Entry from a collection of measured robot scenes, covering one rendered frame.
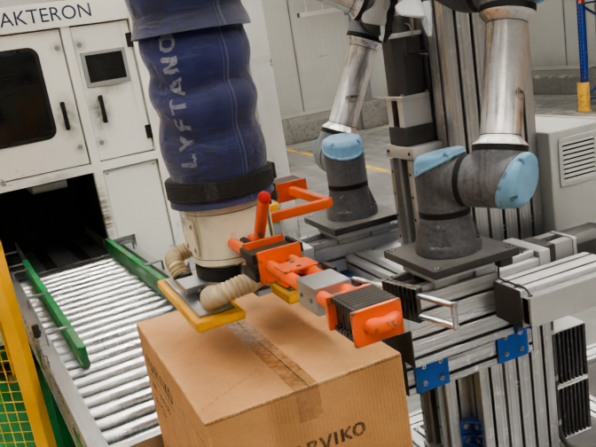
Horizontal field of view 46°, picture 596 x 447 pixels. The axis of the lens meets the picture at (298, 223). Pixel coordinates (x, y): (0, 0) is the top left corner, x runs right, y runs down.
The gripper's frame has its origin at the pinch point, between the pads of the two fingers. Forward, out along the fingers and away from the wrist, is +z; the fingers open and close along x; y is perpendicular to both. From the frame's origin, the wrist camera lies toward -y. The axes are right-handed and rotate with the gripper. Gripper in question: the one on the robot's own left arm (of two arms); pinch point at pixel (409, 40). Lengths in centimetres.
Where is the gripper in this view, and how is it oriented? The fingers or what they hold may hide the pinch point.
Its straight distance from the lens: 126.5
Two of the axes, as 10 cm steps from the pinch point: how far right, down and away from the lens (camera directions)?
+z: 1.6, 9.6, 2.5
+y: -9.1, 2.4, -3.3
